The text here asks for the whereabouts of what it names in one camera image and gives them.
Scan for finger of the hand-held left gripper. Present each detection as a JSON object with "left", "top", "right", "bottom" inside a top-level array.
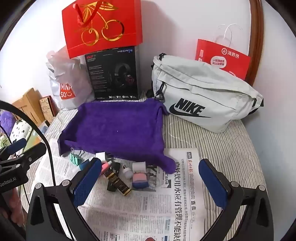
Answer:
[
  {"left": 14, "top": 142, "right": 47, "bottom": 164},
  {"left": 0, "top": 138, "right": 26, "bottom": 158}
]

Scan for pink tube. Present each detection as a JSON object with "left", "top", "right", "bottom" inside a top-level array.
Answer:
[{"left": 100, "top": 161, "right": 114, "bottom": 175}]

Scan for clear plastic cap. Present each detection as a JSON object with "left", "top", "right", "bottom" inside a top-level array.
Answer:
[{"left": 147, "top": 173, "right": 167, "bottom": 190}]

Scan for grey waist bag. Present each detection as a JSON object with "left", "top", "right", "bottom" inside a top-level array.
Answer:
[{"left": 151, "top": 53, "right": 264, "bottom": 133}]

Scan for green binder clip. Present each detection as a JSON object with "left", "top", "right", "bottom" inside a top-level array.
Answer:
[{"left": 69, "top": 147, "right": 85, "bottom": 165}]

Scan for black cable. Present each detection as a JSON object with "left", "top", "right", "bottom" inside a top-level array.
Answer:
[{"left": 0, "top": 100, "right": 57, "bottom": 186}]

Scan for cardboard box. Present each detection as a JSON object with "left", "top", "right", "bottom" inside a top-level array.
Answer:
[{"left": 11, "top": 88, "right": 44, "bottom": 123}]

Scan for brown printed box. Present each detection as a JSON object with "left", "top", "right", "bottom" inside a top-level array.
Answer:
[{"left": 39, "top": 96, "right": 57, "bottom": 123}]

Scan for white plug adapter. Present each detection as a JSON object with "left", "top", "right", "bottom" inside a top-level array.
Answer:
[{"left": 95, "top": 152, "right": 114, "bottom": 161}]

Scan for white rounded case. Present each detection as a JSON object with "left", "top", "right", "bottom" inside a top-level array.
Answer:
[{"left": 132, "top": 162, "right": 147, "bottom": 173}]

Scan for black headphone box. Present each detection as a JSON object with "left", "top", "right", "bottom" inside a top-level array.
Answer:
[{"left": 84, "top": 45, "right": 140, "bottom": 101}]

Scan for purple towel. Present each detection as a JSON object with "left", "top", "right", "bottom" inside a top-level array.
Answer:
[{"left": 57, "top": 97, "right": 176, "bottom": 174}]

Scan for red gift bag gold cherries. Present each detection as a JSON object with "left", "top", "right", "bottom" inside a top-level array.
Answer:
[{"left": 62, "top": 0, "right": 143, "bottom": 59}]

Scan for red paper bag white handles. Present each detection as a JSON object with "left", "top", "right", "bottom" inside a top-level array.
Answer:
[{"left": 195, "top": 23, "right": 251, "bottom": 80}]

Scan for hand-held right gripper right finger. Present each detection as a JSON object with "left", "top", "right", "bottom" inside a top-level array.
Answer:
[{"left": 198, "top": 159, "right": 274, "bottom": 241}]

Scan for person's left hand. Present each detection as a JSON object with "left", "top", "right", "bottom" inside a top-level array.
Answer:
[{"left": 0, "top": 185, "right": 26, "bottom": 230}]

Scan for white spotted plush toy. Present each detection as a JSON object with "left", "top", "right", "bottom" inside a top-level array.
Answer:
[{"left": 10, "top": 118, "right": 35, "bottom": 144}]

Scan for pink and blue eraser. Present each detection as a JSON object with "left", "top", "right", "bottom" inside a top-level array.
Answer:
[{"left": 132, "top": 173, "right": 149, "bottom": 190}]

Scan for small white bottle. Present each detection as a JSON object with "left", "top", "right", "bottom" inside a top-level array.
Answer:
[{"left": 122, "top": 165, "right": 133, "bottom": 179}]

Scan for brown wooden frame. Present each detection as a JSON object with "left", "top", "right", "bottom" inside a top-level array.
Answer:
[{"left": 245, "top": 0, "right": 264, "bottom": 88}]

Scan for purple plush toy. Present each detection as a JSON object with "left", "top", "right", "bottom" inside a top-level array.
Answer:
[{"left": 0, "top": 111, "right": 16, "bottom": 139}]

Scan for white plastic shopping bag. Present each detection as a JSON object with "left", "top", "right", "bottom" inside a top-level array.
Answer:
[{"left": 46, "top": 45, "right": 95, "bottom": 110}]

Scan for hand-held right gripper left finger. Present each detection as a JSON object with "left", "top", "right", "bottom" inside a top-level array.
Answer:
[{"left": 26, "top": 158, "right": 102, "bottom": 241}]

